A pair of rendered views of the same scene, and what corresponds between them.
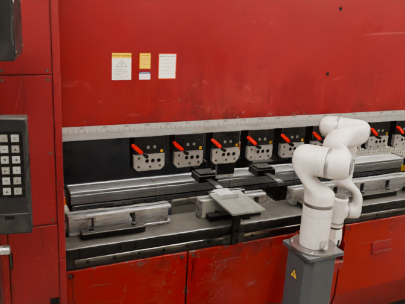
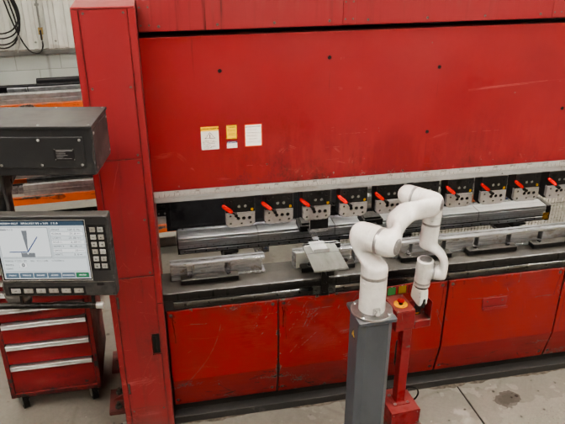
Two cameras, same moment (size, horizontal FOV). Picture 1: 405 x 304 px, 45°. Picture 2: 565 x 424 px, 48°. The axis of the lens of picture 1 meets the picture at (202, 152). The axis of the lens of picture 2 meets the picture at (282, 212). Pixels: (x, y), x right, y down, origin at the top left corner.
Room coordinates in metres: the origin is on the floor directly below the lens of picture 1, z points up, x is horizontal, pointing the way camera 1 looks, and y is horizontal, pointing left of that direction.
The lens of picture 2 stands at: (-0.61, -0.67, 2.66)
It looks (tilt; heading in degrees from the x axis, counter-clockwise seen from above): 26 degrees down; 14
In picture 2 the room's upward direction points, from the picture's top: straight up
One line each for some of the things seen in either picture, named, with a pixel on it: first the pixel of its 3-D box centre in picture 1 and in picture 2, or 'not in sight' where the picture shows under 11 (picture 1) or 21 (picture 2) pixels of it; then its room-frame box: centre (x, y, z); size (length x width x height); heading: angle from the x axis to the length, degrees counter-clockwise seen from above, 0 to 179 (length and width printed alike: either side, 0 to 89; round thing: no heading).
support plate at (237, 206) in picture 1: (236, 202); (324, 257); (2.28, -0.18, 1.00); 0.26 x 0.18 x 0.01; 25
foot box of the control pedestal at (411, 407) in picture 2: not in sight; (399, 410); (2.28, -0.64, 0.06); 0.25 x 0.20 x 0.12; 30
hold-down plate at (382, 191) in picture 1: (375, 193); (490, 248); (2.80, -1.05, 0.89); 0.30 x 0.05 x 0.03; 115
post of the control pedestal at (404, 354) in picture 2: not in sight; (402, 361); (2.30, -0.63, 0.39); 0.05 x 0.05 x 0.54; 30
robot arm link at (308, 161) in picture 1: (313, 174); (369, 249); (1.87, -0.45, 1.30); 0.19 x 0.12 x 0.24; 64
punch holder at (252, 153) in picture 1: (256, 142); (351, 198); (2.49, -0.28, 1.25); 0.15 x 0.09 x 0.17; 115
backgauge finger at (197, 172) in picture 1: (210, 179); (311, 229); (2.56, -0.05, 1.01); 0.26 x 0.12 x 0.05; 25
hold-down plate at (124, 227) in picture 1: (113, 230); (209, 278); (2.11, 0.40, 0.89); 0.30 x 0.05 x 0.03; 115
